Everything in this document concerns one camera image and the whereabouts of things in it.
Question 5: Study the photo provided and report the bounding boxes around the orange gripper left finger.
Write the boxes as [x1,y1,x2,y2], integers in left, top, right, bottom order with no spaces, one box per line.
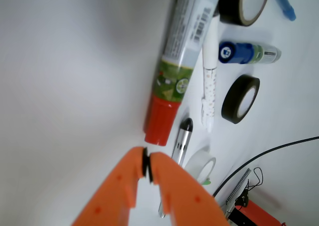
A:
[73,147,148,226]

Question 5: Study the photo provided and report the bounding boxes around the red cap marker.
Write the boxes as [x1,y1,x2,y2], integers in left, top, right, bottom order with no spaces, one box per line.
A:
[144,0,219,146]

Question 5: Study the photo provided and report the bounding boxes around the light blue pen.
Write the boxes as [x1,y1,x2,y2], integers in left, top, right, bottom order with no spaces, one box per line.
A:
[276,0,296,21]

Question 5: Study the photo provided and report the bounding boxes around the white dotted pen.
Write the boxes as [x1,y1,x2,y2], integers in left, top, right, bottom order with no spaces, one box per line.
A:
[201,14,220,132]

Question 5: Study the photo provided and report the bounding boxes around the small black tape roll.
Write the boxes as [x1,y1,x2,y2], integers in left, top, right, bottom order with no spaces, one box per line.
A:
[221,74,260,124]

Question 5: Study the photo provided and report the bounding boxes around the black cable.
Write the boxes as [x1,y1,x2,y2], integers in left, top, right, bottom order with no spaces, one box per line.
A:
[212,136,319,198]

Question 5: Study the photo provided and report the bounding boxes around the large black tape roll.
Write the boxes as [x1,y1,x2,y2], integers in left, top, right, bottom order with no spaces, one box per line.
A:
[218,0,267,26]

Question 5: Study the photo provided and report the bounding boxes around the silver black tip pen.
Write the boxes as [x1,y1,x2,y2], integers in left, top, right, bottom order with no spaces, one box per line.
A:
[159,118,194,219]

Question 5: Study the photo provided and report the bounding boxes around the white tape roll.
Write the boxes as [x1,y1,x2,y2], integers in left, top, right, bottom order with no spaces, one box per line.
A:
[184,146,216,186]

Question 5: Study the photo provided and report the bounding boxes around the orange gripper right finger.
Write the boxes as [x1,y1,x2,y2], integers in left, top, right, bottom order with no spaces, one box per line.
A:
[150,152,229,226]

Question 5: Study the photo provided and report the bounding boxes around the blue cap marker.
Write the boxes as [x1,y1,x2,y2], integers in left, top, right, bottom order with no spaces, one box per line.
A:
[218,41,282,64]

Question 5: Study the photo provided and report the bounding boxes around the spiral notebook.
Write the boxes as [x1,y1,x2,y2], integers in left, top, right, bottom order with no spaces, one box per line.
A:
[224,168,252,217]

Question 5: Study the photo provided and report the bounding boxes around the orange robot base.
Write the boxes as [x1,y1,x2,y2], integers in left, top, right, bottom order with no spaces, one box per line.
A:
[227,200,287,226]

